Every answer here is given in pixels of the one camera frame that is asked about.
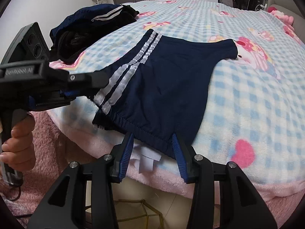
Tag navy blue shorts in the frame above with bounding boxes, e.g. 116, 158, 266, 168
92, 29, 238, 157

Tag dark clothes pile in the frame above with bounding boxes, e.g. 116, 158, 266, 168
50, 4, 140, 65

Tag person's left hand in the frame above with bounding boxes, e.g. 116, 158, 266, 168
1, 113, 36, 172

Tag blue checkered cartoon blanket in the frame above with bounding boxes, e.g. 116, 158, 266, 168
51, 0, 304, 200

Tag pink plush toy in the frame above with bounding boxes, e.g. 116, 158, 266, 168
267, 6, 294, 31

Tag grey padded headboard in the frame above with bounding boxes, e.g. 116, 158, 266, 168
267, 0, 305, 43

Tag gold wire basket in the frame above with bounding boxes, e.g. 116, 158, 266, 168
114, 199, 165, 228

